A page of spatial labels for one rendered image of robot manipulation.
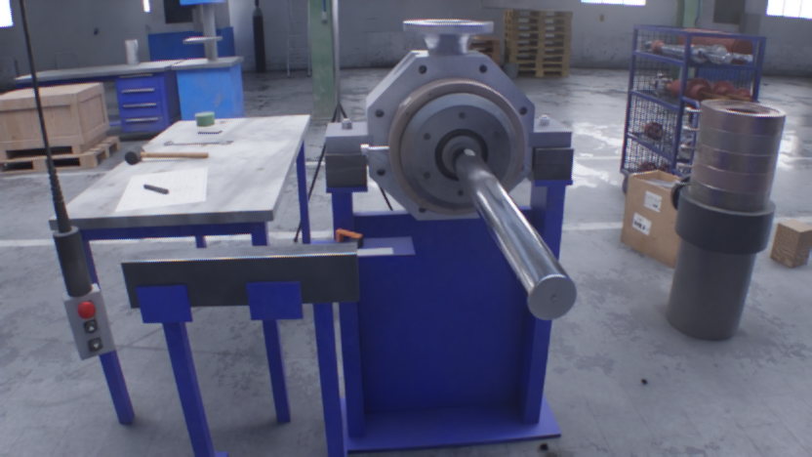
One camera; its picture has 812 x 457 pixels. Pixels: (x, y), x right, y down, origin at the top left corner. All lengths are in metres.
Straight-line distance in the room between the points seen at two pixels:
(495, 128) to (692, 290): 1.63
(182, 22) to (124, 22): 2.37
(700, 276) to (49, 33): 14.22
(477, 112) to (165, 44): 11.05
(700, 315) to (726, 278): 0.22
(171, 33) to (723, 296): 11.04
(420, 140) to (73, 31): 13.63
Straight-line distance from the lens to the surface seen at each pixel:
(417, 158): 1.51
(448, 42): 1.66
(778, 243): 4.06
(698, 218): 2.73
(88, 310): 1.08
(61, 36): 14.99
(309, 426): 2.26
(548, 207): 1.80
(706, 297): 2.88
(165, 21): 12.36
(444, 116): 1.49
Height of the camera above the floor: 1.48
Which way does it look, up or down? 22 degrees down
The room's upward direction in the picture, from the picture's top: 1 degrees counter-clockwise
